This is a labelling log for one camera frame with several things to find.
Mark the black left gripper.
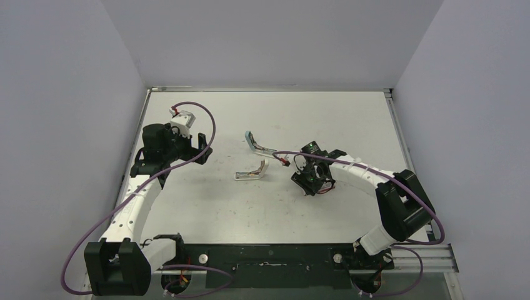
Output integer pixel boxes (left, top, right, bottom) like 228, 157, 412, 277
162, 123, 212, 164

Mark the red white staple box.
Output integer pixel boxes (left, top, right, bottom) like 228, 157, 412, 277
317, 186, 334, 194

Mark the light blue stapler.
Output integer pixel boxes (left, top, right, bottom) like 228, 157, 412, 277
244, 131, 276, 159

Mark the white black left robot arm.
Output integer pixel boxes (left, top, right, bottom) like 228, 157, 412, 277
84, 123, 213, 296

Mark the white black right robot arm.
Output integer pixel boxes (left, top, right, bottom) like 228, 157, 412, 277
291, 141, 435, 268

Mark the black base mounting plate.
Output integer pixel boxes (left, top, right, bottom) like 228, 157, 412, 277
160, 243, 394, 294

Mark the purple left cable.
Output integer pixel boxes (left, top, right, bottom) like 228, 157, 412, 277
61, 101, 234, 300

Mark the purple cable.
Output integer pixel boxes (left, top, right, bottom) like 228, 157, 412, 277
272, 151, 446, 299
61, 101, 234, 300

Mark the aluminium front rail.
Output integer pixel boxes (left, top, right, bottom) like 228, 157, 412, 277
86, 244, 459, 275

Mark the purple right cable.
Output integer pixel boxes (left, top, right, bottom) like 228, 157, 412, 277
272, 151, 446, 299

